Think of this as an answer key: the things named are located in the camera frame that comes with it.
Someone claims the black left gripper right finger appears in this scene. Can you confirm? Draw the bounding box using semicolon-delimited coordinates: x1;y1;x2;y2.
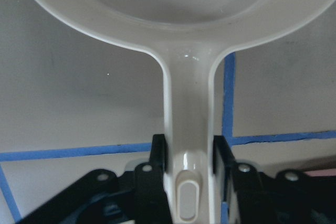
213;135;335;223

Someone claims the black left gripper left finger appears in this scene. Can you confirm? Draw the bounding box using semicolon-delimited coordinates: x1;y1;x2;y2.
20;134;172;223

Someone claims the beige plastic dustpan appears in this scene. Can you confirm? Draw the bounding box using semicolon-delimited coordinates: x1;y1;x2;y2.
35;0;335;223

